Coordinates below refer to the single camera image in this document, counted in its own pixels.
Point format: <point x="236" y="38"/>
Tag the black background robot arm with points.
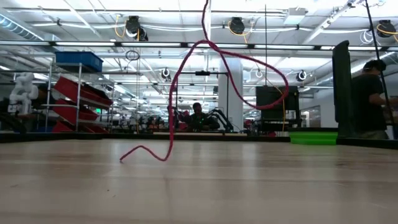
<point x="178" y="119"/>
<point x="222" y="116"/>

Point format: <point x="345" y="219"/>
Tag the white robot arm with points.
<point x="23" y="93"/>

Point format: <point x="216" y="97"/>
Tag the person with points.
<point x="367" y="102"/>
<point x="43" y="96"/>
<point x="199" y="119"/>

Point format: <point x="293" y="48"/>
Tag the white pillar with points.
<point x="222" y="93"/>

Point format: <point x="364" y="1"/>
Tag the black cabinet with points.
<point x="270" y="118"/>

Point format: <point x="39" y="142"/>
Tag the green plastic tray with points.
<point x="311" y="139"/>

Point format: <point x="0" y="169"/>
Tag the red bin cart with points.
<point x="78" y="102"/>

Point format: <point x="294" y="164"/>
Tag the red storage bin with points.
<point x="71" y="88"/>
<point x="70" y="112"/>
<point x="60" y="128"/>

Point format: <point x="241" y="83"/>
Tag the blue storage bin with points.
<point x="79" y="60"/>

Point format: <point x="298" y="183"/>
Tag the black robot station frame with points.
<point x="202" y="73"/>

